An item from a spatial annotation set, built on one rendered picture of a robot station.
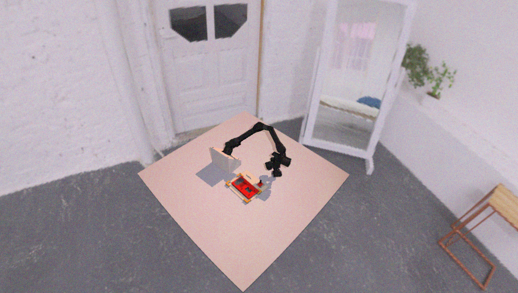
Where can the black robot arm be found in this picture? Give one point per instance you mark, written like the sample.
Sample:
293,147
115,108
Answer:
259,126

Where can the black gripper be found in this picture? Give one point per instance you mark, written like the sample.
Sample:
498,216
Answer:
276,172

